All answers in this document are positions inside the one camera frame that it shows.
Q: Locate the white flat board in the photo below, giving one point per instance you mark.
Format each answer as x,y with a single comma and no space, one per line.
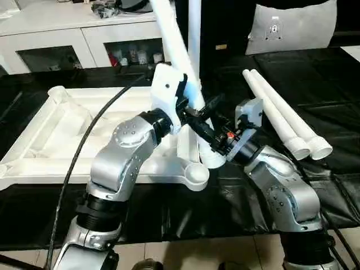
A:
351,52

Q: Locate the cluster of small bottles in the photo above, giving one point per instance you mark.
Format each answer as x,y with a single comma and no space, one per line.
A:
135,56

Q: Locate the white plastic table leg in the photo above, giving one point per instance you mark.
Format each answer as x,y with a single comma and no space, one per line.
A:
194,39
174,45
292,112
275,112

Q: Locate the white plastic table top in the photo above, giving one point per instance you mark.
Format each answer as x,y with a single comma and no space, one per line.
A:
56,129

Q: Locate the white cushion with badge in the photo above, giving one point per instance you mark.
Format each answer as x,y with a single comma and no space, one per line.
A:
292,28

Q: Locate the black cabinet with yellow label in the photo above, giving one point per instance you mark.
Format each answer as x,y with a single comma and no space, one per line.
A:
225,25

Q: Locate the black work mat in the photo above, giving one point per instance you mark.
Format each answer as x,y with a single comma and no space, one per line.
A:
225,214

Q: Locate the grey bag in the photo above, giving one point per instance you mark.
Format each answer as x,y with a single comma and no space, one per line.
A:
135,4

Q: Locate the white cabinet with glass doors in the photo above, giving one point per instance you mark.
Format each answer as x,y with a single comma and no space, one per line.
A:
45,28

